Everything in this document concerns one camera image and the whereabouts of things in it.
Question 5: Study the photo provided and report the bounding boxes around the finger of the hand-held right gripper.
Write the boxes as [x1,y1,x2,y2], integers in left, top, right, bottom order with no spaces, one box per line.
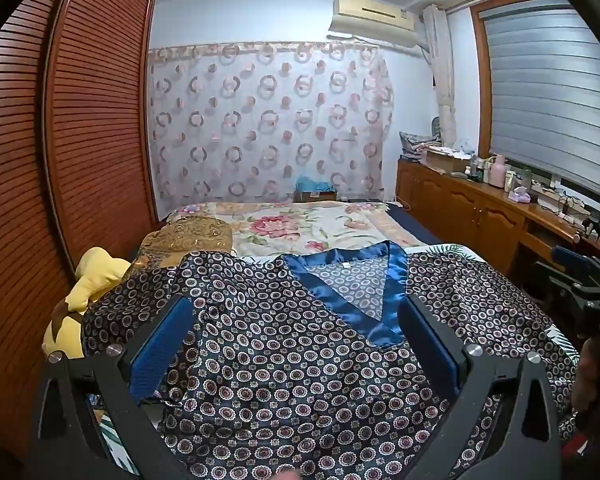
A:
[531,260,598,311]
[551,246,600,281]

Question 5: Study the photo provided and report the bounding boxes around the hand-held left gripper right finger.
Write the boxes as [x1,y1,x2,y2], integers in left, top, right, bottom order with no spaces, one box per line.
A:
[397,292,563,480]

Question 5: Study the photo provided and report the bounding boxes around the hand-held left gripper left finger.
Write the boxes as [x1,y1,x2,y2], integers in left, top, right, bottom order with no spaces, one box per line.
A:
[27,295,201,480]

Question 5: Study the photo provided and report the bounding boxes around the patterned satin pajama top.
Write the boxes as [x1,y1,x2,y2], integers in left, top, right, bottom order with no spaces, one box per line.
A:
[80,240,581,480]

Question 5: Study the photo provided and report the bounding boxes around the person's right hand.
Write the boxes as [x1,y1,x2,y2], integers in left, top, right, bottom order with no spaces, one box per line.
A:
[571,335,600,416]

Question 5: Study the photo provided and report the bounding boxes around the leaf-print bedsheet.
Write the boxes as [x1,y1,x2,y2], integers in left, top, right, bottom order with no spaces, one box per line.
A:
[87,242,583,480]

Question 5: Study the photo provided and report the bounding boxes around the yellow plush toy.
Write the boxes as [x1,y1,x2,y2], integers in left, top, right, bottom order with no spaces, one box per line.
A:
[42,246,131,361]

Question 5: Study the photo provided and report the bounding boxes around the pink thermos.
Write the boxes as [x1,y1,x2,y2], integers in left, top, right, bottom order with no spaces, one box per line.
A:
[489,154,508,188]

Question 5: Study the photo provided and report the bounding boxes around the wooden cabinet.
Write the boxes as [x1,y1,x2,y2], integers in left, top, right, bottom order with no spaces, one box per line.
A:
[395,157,600,281]

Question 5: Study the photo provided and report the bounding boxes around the gold patterned pillow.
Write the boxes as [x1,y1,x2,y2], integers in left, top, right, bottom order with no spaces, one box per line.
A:
[130,214,236,281]

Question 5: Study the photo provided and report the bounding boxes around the navy blue bed sheet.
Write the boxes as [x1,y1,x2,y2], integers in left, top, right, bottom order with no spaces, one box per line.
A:
[389,206,447,250]

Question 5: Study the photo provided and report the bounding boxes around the long cardboard box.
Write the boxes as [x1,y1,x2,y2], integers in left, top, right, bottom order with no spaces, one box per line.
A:
[424,147,473,173]

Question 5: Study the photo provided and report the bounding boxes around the floral blanket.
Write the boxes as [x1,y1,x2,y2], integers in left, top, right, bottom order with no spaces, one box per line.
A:
[167,201,416,263]

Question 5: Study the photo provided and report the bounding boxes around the folded cloth stack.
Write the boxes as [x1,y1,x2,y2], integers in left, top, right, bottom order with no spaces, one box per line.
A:
[399,131,438,163]

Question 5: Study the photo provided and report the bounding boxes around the blue plastic bag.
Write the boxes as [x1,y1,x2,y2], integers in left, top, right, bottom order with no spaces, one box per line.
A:
[296,175,332,192]

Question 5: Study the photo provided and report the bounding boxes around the cream tied curtain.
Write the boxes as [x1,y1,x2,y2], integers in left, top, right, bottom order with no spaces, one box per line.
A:
[422,5,458,148]

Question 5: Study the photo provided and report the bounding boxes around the wooden louvered wardrobe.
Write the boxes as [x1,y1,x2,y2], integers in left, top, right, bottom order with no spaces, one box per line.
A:
[0,0,160,461]

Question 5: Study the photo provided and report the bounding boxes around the sheer circle-print curtain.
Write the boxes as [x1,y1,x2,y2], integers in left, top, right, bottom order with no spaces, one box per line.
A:
[147,42,396,206]

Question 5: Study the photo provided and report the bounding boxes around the cream air conditioner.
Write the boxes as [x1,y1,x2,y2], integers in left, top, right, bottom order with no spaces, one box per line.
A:
[328,0,421,51]

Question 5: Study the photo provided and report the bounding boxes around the wooden window frame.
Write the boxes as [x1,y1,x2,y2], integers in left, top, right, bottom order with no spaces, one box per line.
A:
[470,0,600,211]

